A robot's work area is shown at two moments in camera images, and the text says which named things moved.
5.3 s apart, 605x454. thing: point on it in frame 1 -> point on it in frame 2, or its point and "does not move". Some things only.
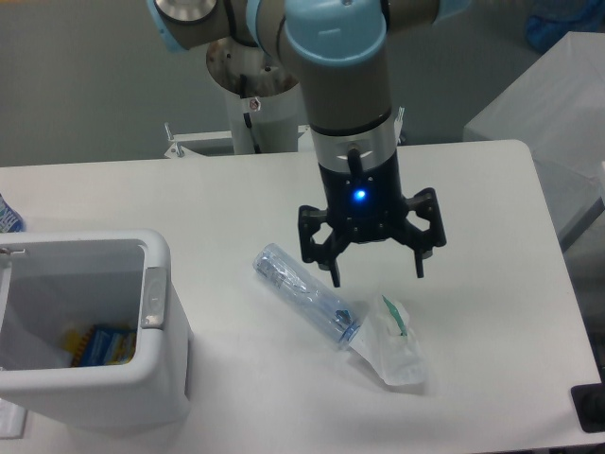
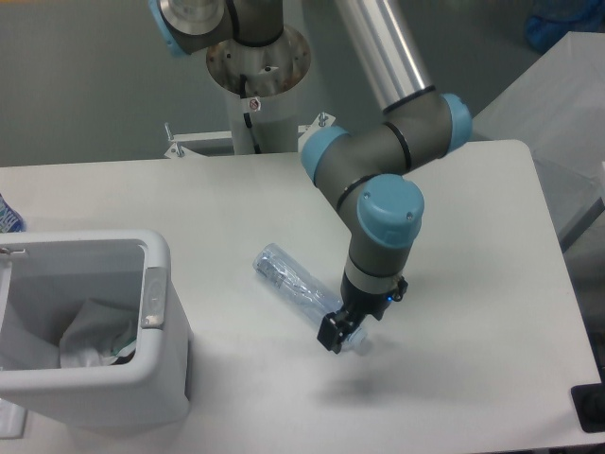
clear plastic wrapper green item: x=384 y=337 -> x=102 y=334
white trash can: x=57 y=284 does not move
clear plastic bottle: x=319 y=303 does not move
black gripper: x=366 y=206 -> x=357 y=305
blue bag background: x=550 y=21 does not move
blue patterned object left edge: x=10 y=220 does not move
